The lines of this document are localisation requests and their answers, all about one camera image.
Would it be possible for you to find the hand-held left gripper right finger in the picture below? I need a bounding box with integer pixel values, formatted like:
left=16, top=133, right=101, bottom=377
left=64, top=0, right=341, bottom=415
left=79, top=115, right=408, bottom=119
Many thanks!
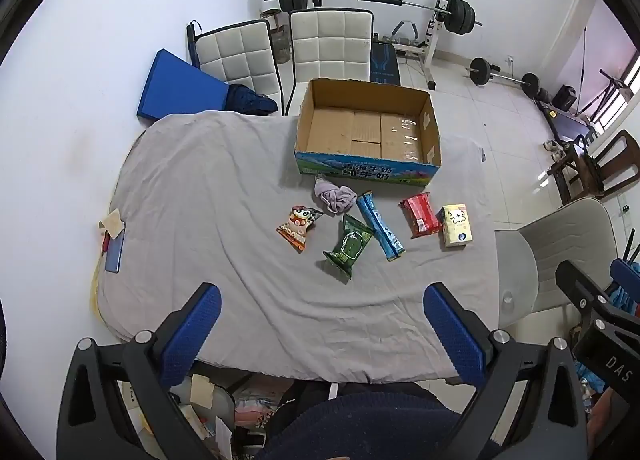
left=422, top=282, right=589, bottom=460

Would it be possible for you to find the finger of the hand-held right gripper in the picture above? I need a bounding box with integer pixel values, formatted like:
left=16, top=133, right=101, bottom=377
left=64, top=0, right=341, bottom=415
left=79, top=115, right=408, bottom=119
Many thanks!
left=555, top=260, right=609, bottom=324
left=610, top=258, right=640, bottom=291

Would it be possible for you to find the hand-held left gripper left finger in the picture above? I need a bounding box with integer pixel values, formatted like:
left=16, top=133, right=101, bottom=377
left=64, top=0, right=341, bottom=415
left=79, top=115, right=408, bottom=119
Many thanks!
left=56, top=283, right=223, bottom=460

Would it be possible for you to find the yellow tissue pack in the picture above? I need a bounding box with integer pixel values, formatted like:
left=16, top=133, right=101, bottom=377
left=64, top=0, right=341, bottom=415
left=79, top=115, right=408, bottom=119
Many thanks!
left=437, top=204, right=473, bottom=251

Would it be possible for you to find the red snack packet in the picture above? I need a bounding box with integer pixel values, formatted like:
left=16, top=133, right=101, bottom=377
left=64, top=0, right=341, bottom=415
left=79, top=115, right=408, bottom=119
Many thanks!
left=398, top=192, right=443, bottom=239

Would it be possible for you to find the long blue snack packet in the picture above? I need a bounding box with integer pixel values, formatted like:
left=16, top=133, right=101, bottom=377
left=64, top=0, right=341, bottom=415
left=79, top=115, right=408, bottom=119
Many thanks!
left=355, top=191, right=406, bottom=261

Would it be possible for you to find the green snack packet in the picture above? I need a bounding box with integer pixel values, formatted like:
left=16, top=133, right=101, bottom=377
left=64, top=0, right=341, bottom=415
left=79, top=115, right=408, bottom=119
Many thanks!
left=322, top=213, right=375, bottom=282

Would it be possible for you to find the orange snack packet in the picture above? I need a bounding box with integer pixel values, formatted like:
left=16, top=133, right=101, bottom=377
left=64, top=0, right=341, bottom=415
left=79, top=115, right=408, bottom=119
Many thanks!
left=276, top=205, right=324, bottom=253

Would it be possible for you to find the purple cloth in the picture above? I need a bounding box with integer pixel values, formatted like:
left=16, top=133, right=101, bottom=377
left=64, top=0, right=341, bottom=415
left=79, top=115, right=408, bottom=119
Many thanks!
left=313, top=174, right=357, bottom=215

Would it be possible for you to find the cardboard box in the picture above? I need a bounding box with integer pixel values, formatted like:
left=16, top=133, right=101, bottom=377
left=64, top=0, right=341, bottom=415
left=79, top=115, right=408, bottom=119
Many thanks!
left=294, top=78, right=443, bottom=188

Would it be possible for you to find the grey plastic chair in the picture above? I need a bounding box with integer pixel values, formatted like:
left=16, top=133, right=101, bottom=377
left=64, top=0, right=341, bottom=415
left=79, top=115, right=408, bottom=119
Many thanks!
left=494, top=197, right=618, bottom=331

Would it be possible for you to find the pile of papers and packets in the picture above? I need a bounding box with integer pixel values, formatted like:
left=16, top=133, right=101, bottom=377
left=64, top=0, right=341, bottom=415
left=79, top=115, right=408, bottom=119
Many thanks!
left=117, top=372, right=281, bottom=460

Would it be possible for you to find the dark wooden chair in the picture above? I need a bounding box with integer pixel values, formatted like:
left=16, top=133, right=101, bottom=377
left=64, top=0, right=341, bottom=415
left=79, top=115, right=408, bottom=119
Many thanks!
left=547, top=130, right=640, bottom=206

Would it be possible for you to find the blue phone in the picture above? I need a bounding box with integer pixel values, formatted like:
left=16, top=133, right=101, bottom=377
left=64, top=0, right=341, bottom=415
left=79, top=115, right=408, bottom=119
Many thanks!
left=104, top=230, right=126, bottom=273

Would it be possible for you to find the black treadmill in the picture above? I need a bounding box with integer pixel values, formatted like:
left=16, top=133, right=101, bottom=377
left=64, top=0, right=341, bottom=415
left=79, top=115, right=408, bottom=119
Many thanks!
left=535, top=97, right=601, bottom=138

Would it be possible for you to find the black tripod stand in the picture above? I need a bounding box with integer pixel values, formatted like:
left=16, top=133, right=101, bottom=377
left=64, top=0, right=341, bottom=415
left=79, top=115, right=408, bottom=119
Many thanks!
left=575, top=25, right=632, bottom=122

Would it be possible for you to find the black speaker box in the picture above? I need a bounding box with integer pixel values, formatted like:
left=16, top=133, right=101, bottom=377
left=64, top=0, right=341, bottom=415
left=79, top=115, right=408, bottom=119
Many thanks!
left=554, top=85, right=577, bottom=111

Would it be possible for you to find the small black barbell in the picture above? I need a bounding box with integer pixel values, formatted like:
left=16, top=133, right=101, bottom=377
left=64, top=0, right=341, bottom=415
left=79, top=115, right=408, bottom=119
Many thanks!
left=465, top=57, right=542, bottom=98

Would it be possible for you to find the dark blue jacket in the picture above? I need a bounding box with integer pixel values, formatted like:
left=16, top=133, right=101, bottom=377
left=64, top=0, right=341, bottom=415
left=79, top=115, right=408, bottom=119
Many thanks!
left=225, top=84, right=278, bottom=116

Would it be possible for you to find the blue foam mat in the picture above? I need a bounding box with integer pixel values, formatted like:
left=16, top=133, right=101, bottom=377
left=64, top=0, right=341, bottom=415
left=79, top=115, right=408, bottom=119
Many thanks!
left=137, top=49, right=231, bottom=128

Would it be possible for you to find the black and blue weight bench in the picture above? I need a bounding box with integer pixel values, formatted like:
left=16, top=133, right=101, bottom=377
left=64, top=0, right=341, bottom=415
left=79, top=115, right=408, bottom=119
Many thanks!
left=369, top=37, right=403, bottom=86

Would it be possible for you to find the white padded chair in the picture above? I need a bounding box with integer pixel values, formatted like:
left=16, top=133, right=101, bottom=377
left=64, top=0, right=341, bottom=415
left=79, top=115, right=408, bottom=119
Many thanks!
left=192, top=20, right=283, bottom=113
left=285, top=9, right=374, bottom=116

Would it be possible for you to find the white barbell rack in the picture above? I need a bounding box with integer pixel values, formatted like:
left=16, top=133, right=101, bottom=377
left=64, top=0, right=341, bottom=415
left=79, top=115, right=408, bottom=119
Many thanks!
left=307, top=0, right=456, bottom=91

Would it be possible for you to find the large black barbell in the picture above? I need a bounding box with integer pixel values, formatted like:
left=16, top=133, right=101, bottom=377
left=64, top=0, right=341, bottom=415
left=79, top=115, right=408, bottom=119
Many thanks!
left=264, top=0, right=483, bottom=35

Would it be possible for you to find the grey exercise machine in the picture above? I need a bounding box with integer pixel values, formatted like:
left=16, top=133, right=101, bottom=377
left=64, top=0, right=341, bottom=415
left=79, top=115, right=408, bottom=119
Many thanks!
left=380, top=20, right=422, bottom=47

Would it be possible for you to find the brown metal canister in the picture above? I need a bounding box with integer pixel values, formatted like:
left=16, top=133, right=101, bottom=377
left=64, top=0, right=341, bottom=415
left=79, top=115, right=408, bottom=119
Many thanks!
left=262, top=10, right=292, bottom=65

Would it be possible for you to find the dark blue strapped pole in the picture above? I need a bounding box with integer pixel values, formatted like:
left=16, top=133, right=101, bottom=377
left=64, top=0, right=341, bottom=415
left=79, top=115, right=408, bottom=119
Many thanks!
left=186, top=20, right=203, bottom=68

